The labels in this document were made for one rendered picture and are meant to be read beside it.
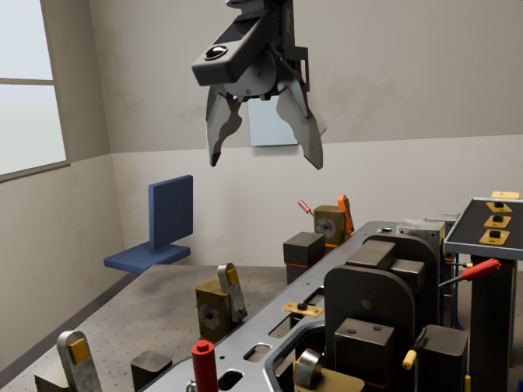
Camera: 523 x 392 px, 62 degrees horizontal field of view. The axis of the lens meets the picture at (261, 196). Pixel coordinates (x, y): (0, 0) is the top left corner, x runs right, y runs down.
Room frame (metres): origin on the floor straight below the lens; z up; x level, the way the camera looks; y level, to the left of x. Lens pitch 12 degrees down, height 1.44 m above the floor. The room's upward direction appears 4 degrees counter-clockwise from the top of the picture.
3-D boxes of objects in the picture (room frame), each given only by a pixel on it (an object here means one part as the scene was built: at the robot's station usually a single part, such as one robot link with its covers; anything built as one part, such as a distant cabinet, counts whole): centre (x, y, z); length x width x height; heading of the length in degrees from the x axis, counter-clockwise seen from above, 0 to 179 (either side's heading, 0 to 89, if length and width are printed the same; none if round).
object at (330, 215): (1.45, -0.22, 0.88); 0.14 x 0.09 x 0.36; 57
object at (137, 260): (2.88, 0.79, 0.48); 0.56 x 0.53 x 0.96; 76
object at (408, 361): (0.54, -0.20, 1.09); 0.10 x 0.01 x 0.01; 147
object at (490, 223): (0.85, -0.48, 1.17); 0.08 x 0.04 x 0.01; 143
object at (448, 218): (1.25, -0.54, 0.88); 0.12 x 0.07 x 0.36; 57
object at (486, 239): (0.76, -0.42, 1.17); 0.08 x 0.04 x 0.01; 143
